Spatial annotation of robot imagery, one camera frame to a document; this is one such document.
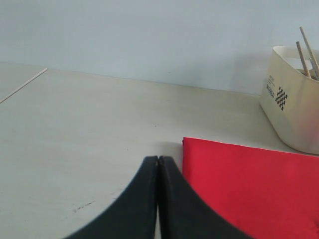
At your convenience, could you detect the red cloth mat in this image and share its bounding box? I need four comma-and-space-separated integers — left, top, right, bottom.
182, 137, 319, 239

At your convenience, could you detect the short wooden chopstick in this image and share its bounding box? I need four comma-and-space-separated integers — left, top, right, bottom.
296, 41, 311, 78

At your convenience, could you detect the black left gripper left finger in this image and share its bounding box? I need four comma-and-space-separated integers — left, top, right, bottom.
67, 156, 158, 239

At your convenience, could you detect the long wooden chopstick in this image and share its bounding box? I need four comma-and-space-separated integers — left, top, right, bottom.
299, 26, 319, 79

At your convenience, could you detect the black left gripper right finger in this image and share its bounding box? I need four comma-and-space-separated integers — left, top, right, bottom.
159, 156, 250, 239

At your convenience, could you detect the cream plastic bin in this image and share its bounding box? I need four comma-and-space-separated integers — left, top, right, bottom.
260, 46, 319, 154

